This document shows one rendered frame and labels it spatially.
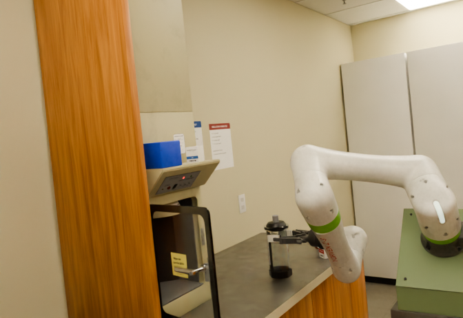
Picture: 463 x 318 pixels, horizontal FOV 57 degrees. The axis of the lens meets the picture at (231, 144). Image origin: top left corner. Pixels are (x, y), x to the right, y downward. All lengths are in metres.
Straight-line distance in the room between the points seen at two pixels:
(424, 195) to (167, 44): 1.06
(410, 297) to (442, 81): 2.79
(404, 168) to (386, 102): 2.72
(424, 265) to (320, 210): 0.47
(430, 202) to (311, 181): 0.39
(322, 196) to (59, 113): 1.00
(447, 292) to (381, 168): 0.45
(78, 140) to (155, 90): 0.33
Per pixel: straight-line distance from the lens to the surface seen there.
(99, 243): 1.63
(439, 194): 1.53
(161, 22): 1.72
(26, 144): 1.79
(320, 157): 1.49
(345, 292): 2.41
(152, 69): 1.63
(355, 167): 1.53
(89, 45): 1.59
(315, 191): 1.36
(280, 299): 1.79
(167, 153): 1.48
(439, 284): 1.64
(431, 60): 4.22
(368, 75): 4.35
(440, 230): 1.57
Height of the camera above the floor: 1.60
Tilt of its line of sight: 1 degrees down
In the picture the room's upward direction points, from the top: 6 degrees counter-clockwise
